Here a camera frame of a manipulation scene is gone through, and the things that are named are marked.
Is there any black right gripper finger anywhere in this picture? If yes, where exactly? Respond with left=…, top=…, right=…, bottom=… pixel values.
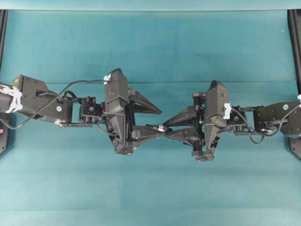
left=163, top=105, right=200, bottom=128
left=164, top=128, right=200, bottom=147

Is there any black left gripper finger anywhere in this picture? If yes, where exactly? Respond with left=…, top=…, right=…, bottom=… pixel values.
left=128, top=86, right=162, bottom=114
left=131, top=125, right=165, bottom=143

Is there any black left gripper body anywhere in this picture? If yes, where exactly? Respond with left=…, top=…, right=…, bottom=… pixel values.
left=102, top=98, right=139, bottom=155

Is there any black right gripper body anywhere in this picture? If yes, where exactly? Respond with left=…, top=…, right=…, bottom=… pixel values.
left=192, top=92, right=227, bottom=161

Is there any dark threaded metal shaft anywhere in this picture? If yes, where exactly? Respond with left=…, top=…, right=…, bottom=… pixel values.
left=146, top=124, right=169, bottom=132

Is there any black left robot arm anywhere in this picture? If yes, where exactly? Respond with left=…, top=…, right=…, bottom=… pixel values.
left=0, top=69, right=164, bottom=155

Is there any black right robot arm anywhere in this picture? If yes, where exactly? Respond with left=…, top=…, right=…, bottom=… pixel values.
left=133, top=91, right=301, bottom=161

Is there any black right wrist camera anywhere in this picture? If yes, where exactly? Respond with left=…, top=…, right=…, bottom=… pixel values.
left=204, top=80, right=231, bottom=128

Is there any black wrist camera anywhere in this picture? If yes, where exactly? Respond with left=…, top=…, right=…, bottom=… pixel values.
left=103, top=68, right=129, bottom=104
left=204, top=80, right=231, bottom=128

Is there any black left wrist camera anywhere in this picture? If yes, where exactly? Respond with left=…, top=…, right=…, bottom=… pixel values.
left=103, top=68, right=129, bottom=104

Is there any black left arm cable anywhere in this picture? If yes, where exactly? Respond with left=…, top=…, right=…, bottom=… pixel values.
left=0, top=79, right=111, bottom=130

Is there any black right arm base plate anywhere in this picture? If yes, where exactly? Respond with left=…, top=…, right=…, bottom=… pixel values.
left=289, top=137, right=301, bottom=159

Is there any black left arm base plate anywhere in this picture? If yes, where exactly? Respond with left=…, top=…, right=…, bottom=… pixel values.
left=0, top=113, right=10, bottom=154

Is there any black aluminium frame rail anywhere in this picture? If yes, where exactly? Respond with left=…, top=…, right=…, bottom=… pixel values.
left=0, top=9, right=8, bottom=65

